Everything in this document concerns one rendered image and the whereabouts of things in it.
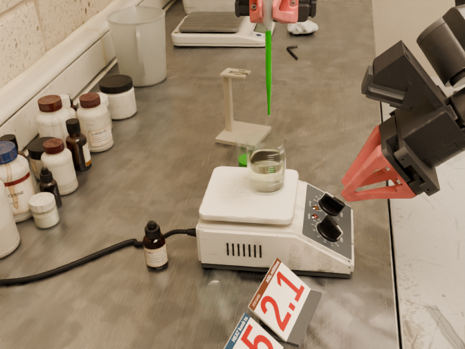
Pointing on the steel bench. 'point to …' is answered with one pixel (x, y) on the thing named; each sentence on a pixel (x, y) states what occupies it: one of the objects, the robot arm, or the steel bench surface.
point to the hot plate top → (247, 199)
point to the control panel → (309, 228)
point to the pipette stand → (234, 127)
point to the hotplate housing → (268, 246)
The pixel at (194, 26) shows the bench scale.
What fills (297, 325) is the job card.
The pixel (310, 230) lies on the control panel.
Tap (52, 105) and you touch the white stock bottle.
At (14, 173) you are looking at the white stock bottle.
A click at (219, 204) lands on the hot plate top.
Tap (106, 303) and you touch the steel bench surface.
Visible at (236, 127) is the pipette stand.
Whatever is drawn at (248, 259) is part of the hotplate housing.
